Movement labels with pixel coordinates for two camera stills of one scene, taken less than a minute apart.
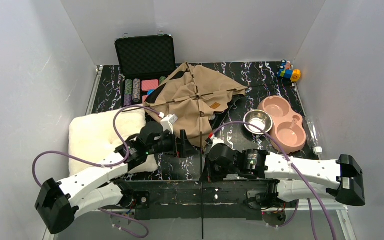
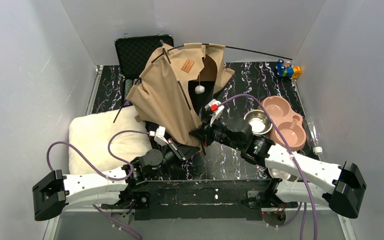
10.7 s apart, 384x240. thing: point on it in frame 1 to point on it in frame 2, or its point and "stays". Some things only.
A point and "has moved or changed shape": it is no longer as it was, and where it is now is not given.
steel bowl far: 261,118 stays
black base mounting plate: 162,199 stays
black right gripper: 206,170 to 204,133
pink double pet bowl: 287,129 stays
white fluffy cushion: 95,138 stays
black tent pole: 201,202 to 166,51
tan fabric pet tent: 194,95 has moved or changed shape
